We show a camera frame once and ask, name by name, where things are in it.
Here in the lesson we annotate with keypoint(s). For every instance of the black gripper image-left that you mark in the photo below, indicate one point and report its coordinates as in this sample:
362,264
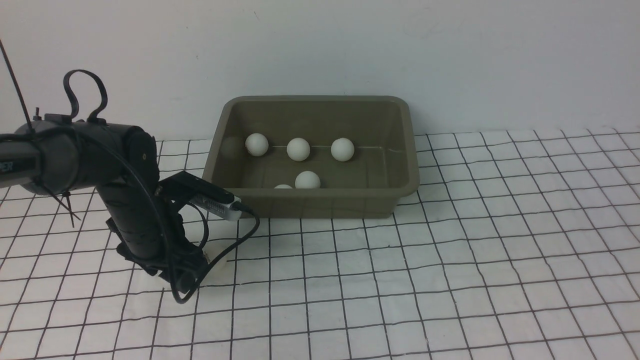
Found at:
179,267

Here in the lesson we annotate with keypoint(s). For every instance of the white ball with red logo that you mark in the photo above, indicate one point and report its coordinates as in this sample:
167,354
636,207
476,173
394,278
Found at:
215,274

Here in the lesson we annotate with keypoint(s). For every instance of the olive green plastic bin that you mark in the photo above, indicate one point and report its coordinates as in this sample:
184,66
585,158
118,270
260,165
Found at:
383,170

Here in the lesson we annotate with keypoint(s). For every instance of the white black grid tablecloth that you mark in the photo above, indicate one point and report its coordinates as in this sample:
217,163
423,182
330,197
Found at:
520,245

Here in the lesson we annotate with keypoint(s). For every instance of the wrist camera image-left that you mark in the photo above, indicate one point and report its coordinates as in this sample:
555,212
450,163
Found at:
184,188

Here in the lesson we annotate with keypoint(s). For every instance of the black camera cable image-left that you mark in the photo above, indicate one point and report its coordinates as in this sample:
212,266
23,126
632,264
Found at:
181,299

